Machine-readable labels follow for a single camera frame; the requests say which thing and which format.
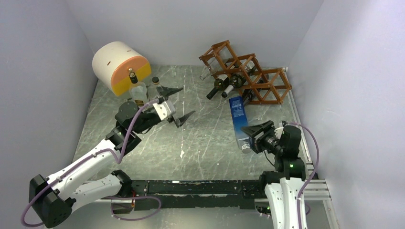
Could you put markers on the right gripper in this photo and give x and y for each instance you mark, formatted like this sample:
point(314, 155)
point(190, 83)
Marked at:
point(257, 142)

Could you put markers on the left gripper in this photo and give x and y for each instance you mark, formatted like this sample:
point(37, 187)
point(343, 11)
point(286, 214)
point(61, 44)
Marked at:
point(165, 91)

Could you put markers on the blue glass bottle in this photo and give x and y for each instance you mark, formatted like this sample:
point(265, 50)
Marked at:
point(240, 120)

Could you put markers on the round clear glass bottle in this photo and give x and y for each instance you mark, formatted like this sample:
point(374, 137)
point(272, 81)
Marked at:
point(155, 89)

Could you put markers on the square clear whisky bottle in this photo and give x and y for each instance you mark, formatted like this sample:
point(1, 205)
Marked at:
point(138, 90)

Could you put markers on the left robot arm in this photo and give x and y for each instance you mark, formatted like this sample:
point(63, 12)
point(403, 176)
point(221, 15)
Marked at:
point(55, 197)

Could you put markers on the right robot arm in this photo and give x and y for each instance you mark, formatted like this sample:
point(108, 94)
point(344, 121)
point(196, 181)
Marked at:
point(284, 186)

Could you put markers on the dark bottle gold cap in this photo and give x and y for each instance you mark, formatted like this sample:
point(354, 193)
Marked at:
point(247, 96)

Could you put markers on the wooden wine rack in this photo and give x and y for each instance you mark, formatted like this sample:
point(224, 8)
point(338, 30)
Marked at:
point(270, 86)

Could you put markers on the green wine bottle silver cap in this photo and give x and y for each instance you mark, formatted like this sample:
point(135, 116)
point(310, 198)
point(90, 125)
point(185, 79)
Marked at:
point(235, 81)

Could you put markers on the green wine bottle black cap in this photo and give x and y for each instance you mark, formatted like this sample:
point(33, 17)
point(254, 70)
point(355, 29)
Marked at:
point(220, 83)

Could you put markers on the white orange bread box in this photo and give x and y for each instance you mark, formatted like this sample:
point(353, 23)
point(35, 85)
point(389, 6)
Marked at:
point(113, 63)

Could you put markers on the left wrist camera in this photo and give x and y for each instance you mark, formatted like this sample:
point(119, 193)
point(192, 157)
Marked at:
point(165, 110)

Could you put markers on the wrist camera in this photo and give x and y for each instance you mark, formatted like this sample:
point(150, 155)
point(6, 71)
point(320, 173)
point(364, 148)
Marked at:
point(165, 110)
point(278, 132)

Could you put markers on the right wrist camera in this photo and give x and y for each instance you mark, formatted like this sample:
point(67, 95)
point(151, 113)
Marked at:
point(278, 132)

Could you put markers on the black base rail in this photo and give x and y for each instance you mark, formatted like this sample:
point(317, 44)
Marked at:
point(240, 194)

